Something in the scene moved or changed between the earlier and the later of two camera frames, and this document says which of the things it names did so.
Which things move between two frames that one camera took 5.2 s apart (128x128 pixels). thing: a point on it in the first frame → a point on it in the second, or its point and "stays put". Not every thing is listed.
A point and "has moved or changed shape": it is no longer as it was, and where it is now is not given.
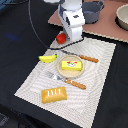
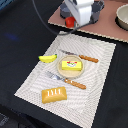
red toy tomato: x=61 y=38 has moved or changed shape
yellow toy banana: x=48 y=59 stays put
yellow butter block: x=71 y=65 stays put
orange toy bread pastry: x=54 y=94 stays put
